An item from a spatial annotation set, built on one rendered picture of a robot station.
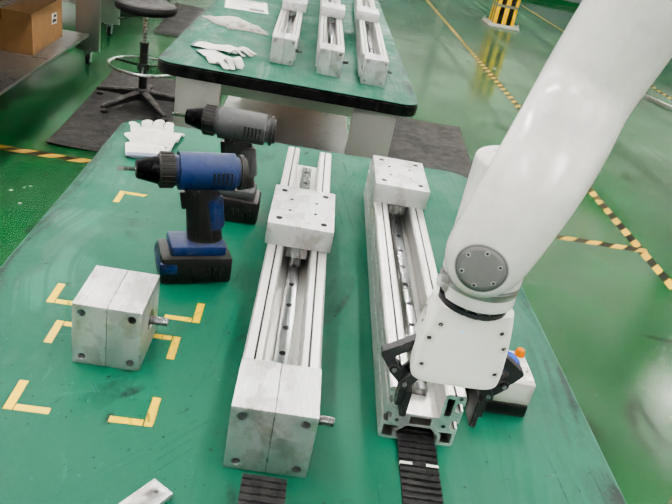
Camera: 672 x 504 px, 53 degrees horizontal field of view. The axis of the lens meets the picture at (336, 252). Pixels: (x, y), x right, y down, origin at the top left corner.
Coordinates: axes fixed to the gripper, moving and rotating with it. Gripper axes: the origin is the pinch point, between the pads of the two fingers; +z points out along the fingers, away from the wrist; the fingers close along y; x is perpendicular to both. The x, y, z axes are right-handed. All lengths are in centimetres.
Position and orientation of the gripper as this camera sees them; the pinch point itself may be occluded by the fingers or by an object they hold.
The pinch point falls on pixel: (437, 406)
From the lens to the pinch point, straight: 83.4
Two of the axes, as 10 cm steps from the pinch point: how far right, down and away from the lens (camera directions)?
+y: 9.8, 1.6, 0.8
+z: -1.8, 8.7, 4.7
